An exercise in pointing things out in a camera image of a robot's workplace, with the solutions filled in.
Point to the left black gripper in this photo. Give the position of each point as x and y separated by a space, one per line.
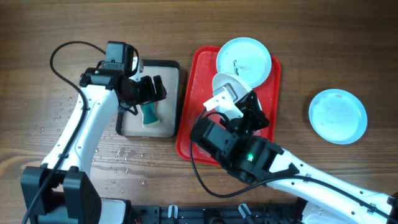
148 94

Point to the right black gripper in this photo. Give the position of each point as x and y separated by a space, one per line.
250 110

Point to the green yellow sponge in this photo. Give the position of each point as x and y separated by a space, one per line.
149 115

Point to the white plate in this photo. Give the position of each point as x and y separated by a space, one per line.
238 84

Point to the light blue plate top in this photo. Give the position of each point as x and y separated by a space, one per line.
247 58

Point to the light blue plate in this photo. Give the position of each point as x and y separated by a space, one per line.
247 58
338 116

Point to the light blue plate bottom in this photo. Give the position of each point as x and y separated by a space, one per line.
338 116

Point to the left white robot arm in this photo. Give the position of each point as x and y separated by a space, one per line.
60 189

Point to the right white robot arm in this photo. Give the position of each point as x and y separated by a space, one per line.
329 199

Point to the black water tray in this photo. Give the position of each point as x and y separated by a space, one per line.
130 125

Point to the red plastic tray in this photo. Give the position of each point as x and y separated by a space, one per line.
199 90

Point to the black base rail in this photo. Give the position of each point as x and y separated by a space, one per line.
217 214

